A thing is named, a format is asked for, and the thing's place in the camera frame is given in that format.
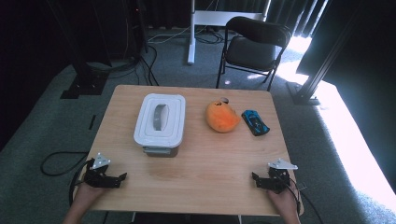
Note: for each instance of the white desk frame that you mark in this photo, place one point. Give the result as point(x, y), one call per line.
point(194, 28)

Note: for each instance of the person's left hand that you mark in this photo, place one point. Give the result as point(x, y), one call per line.
point(90, 192)

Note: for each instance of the dark curtain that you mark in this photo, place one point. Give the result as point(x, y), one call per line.
point(299, 15)

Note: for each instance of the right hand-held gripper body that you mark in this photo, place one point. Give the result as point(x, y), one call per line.
point(279, 175)

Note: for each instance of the orange plush toy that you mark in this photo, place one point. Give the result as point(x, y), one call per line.
point(221, 116)

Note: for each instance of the white plastic lidded container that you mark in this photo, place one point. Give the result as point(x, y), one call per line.
point(160, 119)

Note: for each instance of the person's right hand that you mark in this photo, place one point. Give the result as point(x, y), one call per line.
point(285, 199)

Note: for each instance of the black aluminium profile stand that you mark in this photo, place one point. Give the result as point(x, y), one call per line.
point(314, 77)

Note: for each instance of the blue toy car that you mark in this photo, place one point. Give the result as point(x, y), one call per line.
point(255, 122)

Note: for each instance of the grey tape strip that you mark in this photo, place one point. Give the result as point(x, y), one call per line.
point(302, 186)

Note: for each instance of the black folding chair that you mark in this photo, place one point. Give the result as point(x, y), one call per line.
point(253, 51)

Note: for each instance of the black metal stand with base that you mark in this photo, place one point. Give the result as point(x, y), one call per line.
point(82, 71)

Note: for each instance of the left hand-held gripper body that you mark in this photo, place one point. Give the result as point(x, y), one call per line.
point(97, 172)

